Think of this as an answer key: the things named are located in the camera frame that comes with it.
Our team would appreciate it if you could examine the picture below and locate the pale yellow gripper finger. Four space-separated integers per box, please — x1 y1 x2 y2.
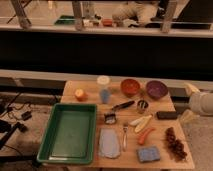
185 83 199 96
179 109 199 124

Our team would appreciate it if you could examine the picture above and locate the black eraser block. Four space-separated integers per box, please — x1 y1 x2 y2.
156 111 177 120

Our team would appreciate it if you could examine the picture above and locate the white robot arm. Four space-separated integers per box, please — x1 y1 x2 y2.
179 83 213 124

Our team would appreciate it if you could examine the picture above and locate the small metal cup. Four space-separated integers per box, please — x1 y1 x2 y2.
137 100 149 114

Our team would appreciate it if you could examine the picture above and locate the clear plastic cup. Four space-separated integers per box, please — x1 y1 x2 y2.
97 75 110 104

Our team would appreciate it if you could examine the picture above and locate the purple bowl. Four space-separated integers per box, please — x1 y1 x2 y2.
146 80 168 100

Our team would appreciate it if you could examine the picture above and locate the dark red grape bunch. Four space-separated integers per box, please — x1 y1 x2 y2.
165 127 187 161

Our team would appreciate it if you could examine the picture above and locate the orange carrot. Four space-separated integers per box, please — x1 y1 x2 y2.
138 127 155 145

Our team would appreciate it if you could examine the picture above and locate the wooden table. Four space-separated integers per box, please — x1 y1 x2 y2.
42 79 196 170

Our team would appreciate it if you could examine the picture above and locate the blue sponge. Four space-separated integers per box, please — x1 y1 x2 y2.
137 146 160 163

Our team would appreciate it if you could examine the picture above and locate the orange bowl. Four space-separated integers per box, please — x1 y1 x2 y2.
120 79 140 97

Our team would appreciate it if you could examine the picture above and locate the silver fork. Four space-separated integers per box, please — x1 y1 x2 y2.
122 122 128 152

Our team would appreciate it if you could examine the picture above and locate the grey blue cloth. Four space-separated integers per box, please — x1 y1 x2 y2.
99 128 120 159

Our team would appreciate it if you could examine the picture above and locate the orange apple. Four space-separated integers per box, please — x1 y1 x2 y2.
74 89 88 101

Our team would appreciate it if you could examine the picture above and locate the green plastic tray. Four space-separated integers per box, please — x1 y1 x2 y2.
37 103 97 165

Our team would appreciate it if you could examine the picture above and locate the black handled brush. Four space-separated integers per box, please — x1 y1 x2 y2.
104 100 135 125

